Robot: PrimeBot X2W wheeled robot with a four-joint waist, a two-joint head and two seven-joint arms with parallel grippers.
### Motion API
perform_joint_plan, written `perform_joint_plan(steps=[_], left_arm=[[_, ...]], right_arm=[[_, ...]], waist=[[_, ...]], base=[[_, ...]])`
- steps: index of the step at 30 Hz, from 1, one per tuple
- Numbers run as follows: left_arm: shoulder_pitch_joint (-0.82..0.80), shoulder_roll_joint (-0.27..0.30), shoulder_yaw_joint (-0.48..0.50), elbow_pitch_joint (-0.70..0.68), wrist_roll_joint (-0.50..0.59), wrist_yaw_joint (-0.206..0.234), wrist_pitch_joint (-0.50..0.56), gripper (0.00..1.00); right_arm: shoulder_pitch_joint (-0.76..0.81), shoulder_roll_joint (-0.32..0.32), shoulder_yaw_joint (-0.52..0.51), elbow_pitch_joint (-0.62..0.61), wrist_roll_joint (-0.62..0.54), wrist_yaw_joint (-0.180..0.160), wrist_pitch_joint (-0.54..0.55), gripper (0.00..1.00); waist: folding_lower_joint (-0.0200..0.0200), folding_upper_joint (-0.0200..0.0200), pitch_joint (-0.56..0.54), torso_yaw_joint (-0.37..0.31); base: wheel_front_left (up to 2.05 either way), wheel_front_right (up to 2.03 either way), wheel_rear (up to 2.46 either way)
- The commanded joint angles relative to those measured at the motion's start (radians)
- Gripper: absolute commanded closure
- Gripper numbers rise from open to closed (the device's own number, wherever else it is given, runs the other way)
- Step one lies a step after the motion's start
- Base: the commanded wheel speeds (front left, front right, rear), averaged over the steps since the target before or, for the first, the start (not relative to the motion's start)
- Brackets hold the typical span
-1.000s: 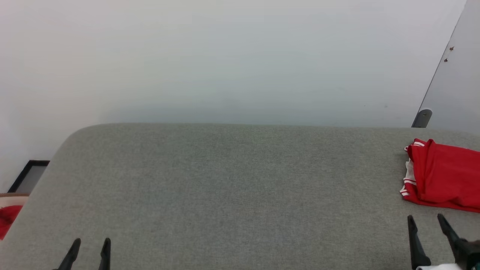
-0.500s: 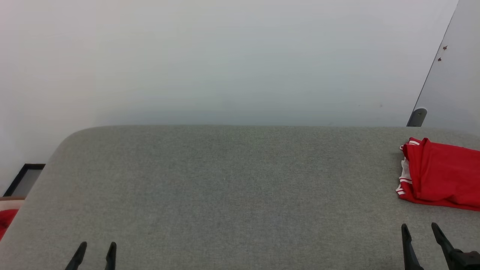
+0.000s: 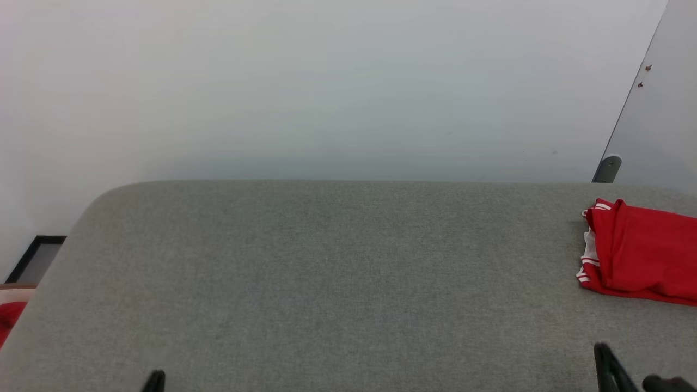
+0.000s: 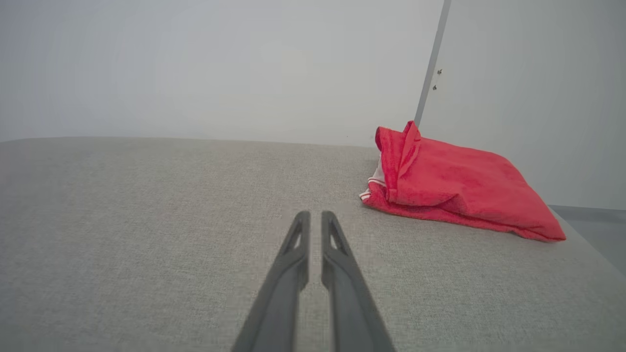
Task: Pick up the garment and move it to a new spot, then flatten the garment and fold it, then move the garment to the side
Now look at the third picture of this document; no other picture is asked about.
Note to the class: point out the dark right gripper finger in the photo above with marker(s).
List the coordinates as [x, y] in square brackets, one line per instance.
[612, 373]

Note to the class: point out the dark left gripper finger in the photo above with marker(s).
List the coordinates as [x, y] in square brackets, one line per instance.
[157, 383]

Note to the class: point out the red and white jersey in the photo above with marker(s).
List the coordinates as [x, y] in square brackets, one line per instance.
[648, 250]

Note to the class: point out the red cloth beside sofa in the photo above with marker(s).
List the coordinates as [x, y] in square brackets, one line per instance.
[8, 318]

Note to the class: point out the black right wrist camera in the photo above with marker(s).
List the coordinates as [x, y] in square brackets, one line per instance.
[667, 384]

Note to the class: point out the black rectangular frame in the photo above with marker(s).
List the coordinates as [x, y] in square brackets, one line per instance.
[38, 258]

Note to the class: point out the dark grey wall bracket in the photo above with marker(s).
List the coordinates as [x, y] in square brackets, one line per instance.
[607, 170]

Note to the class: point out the grey wall panel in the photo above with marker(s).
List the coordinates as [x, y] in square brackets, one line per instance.
[664, 120]

